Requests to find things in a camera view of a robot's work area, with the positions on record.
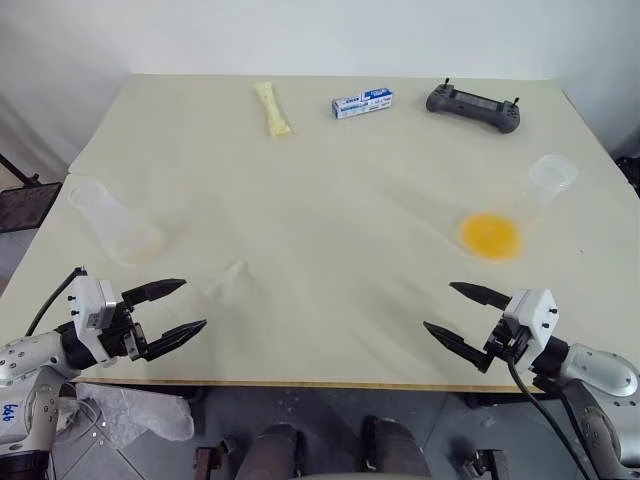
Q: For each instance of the black metal stand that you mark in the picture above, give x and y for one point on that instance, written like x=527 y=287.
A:
x=25 y=205

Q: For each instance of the dark grey handheld controller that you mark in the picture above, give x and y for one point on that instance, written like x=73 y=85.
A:
x=472 y=107

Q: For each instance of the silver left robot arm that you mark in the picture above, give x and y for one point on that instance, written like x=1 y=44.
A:
x=30 y=350

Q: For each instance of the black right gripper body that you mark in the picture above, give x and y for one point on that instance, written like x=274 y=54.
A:
x=512 y=342

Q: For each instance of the blue and white small box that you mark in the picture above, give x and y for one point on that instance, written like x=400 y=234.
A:
x=361 y=103

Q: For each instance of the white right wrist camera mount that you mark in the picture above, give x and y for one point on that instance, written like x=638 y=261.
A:
x=532 y=315

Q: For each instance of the clear cup with orange liquid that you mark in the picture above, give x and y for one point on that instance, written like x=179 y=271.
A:
x=492 y=235

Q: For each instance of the dark rounded shape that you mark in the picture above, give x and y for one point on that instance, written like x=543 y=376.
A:
x=272 y=452
x=395 y=447

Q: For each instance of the yellow snack packet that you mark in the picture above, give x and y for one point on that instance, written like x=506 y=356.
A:
x=272 y=110

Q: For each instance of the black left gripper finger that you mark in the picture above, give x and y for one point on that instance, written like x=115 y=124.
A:
x=175 y=337
x=155 y=290

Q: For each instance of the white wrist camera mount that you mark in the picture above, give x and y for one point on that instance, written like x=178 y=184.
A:
x=532 y=315
x=87 y=305

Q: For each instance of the empty clear plastic cup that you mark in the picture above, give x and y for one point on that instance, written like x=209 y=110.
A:
x=112 y=220

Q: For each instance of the dark metal bracket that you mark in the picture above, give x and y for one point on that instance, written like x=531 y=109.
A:
x=212 y=457
x=482 y=465

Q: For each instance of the translucent plastic bag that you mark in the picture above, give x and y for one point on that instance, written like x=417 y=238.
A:
x=135 y=410

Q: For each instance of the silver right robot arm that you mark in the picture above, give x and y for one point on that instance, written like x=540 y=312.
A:
x=595 y=370

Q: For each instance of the crumpled clear plastic wrap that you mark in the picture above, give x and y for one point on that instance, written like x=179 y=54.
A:
x=225 y=285

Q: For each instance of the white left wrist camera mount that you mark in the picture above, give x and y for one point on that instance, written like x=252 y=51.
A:
x=87 y=305

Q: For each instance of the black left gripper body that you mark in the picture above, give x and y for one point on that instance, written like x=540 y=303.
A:
x=122 y=335

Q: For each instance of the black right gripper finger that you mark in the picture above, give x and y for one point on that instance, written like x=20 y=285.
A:
x=482 y=295
x=457 y=342

